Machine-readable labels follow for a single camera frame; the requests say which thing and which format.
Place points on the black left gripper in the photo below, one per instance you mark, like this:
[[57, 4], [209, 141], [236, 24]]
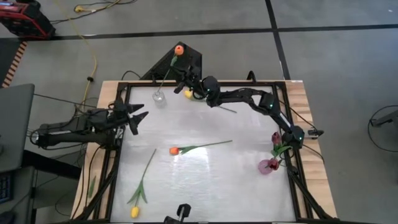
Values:
[[118, 113]]

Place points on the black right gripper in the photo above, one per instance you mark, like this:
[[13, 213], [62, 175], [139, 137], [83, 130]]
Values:
[[195, 79]]

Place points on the yellow artificial tulip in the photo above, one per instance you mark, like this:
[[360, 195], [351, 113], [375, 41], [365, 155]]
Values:
[[187, 94], [134, 212]]

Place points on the orange artificial tulip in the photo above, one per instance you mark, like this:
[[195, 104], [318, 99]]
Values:
[[173, 151], [179, 50]]

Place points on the dark red artificial tulip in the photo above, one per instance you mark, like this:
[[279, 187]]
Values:
[[276, 137], [274, 164]]

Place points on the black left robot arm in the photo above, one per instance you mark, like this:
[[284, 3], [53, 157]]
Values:
[[68, 135]]

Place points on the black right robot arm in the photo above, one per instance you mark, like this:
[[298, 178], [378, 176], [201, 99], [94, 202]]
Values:
[[242, 93]]

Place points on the clear cut-glass vase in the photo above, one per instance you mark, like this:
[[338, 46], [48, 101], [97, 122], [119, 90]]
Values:
[[159, 99]]

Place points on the purple glass vase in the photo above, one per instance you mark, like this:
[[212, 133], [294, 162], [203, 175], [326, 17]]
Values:
[[262, 168]]

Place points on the black computer tower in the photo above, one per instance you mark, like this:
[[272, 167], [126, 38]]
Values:
[[161, 70]]

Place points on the gray desk top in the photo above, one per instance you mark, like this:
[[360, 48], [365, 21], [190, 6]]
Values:
[[15, 124]]

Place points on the red black equipment case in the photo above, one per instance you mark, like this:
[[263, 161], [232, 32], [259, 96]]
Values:
[[25, 21]]

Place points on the black keyboard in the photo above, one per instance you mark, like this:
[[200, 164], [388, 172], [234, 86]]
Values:
[[4, 186]]

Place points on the gray stand leg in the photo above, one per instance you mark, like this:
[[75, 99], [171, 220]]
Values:
[[387, 119]]

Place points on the black metal table frame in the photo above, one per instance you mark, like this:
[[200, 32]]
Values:
[[236, 83]]

